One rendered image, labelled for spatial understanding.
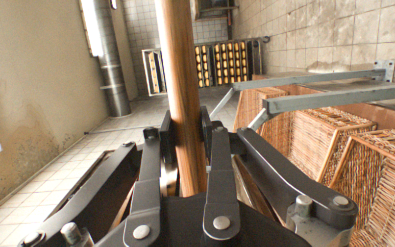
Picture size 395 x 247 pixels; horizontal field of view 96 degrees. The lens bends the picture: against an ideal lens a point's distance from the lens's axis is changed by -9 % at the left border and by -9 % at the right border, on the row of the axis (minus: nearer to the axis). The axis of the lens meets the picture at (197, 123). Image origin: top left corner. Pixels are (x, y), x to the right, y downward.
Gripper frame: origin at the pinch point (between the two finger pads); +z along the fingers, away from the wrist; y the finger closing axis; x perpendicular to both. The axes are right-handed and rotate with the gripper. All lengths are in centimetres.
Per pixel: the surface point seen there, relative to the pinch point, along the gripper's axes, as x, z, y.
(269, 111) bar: -11.6, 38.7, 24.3
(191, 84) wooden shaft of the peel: 4.6, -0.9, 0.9
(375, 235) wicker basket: -58, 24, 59
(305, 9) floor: 41, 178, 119
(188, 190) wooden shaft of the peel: -6.6, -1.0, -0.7
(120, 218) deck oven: -69, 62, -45
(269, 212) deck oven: -69, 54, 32
